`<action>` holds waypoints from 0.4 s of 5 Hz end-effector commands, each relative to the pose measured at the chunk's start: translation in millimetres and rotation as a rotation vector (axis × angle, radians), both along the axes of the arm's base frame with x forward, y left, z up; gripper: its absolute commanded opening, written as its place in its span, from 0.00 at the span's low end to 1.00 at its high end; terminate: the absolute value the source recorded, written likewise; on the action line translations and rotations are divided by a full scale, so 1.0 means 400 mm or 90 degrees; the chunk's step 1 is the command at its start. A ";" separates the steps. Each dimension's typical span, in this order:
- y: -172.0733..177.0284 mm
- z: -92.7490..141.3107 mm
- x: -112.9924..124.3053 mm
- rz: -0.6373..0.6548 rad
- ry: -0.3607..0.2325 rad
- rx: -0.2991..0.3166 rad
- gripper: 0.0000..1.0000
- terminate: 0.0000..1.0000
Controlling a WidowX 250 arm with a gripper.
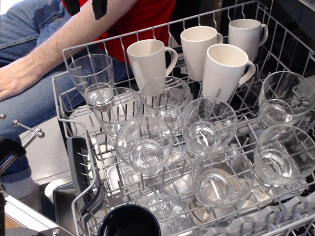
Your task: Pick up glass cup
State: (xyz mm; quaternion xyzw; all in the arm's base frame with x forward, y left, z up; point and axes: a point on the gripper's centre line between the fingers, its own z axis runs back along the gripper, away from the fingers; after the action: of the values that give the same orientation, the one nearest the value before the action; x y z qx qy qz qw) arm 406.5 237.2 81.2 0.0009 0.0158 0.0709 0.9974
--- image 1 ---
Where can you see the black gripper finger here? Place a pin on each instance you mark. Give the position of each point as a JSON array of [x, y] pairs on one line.
[[99, 8], [73, 6]]

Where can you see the tall clear glass cup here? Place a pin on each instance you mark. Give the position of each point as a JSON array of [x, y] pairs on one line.
[[92, 75]]

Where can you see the person's bare forearm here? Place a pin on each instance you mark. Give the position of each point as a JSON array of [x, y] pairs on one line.
[[80, 29]]

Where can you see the person's bare hand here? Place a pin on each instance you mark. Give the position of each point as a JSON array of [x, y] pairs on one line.
[[17, 77]]

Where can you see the white mug left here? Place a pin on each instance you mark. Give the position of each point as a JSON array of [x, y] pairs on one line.
[[150, 59]]

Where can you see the white mug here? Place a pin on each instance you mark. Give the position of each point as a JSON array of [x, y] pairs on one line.
[[248, 35], [195, 41], [226, 68], [150, 59]]

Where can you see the clear glass second row left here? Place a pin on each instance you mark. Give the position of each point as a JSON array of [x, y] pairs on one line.
[[113, 107]]

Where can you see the white mug back centre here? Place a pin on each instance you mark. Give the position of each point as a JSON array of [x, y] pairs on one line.
[[195, 41]]

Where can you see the clear glass behind white mug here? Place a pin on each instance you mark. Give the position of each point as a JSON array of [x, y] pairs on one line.
[[165, 98]]

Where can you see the white mug front right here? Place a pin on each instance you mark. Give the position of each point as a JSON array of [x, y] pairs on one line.
[[226, 68]]

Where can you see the clear glass front left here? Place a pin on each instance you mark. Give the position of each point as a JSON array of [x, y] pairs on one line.
[[145, 144]]

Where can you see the white mug back right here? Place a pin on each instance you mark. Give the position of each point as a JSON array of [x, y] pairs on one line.
[[248, 35]]

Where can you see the black clamp with metal rods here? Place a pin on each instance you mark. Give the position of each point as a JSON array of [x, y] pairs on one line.
[[12, 151]]

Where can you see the clear glass far right upper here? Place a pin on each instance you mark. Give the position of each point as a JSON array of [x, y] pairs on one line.
[[285, 98]]

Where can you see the small glass lower rack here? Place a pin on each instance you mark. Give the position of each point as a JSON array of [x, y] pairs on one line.
[[160, 206]]

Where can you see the clear glass front centre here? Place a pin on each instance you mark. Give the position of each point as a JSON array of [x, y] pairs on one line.
[[221, 177]]

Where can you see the dark blue mug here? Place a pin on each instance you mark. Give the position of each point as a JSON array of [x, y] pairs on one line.
[[129, 220]]

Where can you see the clear glass far right lower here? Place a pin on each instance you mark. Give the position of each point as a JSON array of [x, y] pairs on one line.
[[283, 155]]

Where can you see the grey wire dishwasher rack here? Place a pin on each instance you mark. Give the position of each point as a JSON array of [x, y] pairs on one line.
[[102, 182]]

